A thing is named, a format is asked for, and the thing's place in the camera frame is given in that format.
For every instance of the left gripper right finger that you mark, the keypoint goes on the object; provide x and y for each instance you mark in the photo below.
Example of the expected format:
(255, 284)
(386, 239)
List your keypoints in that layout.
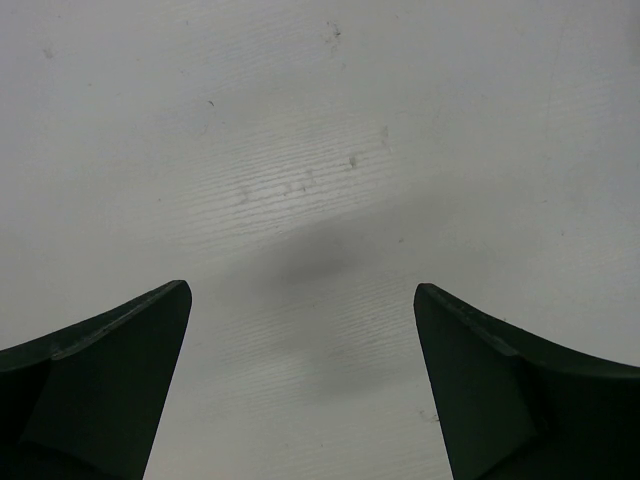
(513, 405)

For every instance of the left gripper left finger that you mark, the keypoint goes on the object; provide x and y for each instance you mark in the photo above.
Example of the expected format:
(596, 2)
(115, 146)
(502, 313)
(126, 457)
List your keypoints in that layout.
(85, 402)

